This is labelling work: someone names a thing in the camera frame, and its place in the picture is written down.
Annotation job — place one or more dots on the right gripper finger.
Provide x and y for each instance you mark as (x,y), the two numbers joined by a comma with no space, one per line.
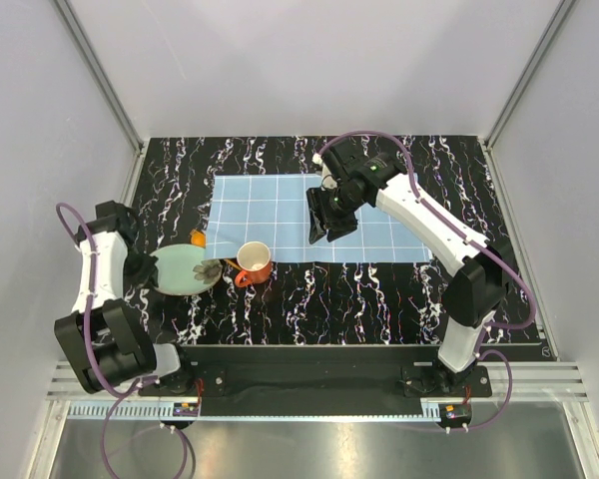
(316,231)
(340,232)

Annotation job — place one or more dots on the front aluminium rail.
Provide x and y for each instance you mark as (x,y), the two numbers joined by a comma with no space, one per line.
(525,381)

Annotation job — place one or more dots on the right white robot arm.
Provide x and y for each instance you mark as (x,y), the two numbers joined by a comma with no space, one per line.
(478,277)

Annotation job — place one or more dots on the orange plastic fork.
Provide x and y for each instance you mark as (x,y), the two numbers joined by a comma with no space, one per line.
(232,264)

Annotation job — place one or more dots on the right aluminium frame post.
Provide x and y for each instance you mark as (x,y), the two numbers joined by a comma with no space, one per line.
(548,37)

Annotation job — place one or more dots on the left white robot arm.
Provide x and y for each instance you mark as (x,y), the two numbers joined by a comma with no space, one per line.
(102,337)

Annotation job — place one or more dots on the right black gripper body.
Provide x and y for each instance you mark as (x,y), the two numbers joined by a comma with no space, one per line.
(332,201)

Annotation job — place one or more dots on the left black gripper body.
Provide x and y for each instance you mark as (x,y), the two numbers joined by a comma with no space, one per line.
(138,268)

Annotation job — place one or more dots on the control board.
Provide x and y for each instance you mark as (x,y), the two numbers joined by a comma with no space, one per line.
(457,412)
(186,409)

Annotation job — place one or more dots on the orange mug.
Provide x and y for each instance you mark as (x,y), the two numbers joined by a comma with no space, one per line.
(255,261)

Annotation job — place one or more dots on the orange plastic spoon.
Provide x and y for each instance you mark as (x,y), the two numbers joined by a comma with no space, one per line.
(198,238)

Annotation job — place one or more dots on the right control board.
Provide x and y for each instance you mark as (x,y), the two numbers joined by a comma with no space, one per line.
(457,412)

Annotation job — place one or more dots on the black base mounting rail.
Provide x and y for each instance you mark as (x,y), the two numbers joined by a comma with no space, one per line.
(320,405)

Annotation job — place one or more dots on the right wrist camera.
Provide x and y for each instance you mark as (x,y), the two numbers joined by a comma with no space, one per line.
(339,161)

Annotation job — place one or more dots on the green floral plate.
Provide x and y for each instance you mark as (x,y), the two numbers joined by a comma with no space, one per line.
(184,270)

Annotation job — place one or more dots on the left control board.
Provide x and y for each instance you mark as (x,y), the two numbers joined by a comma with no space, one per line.
(186,409)

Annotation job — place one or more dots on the blue checked placemat cloth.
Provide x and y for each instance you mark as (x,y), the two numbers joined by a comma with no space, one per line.
(290,215)

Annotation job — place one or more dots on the left aluminium frame post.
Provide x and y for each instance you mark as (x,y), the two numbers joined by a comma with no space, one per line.
(79,37)

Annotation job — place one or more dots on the aluminium frame post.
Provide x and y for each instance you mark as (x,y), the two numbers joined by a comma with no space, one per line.
(79,37)
(548,37)

